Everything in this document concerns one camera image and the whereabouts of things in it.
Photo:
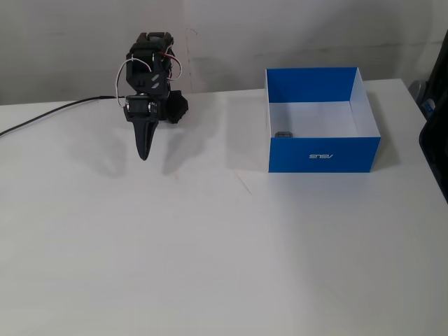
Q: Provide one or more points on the gray block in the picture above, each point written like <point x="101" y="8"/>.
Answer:
<point x="285" y="134"/>

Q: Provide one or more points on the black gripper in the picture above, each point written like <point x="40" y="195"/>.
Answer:
<point x="138" y="107"/>

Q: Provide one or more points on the gray object with blue label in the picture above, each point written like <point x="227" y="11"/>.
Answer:
<point x="421" y="98"/>

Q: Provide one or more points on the blue and white box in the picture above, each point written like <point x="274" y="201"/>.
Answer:
<point x="322" y="154"/>

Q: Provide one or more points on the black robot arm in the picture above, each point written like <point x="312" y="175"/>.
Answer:
<point x="147" y="70"/>

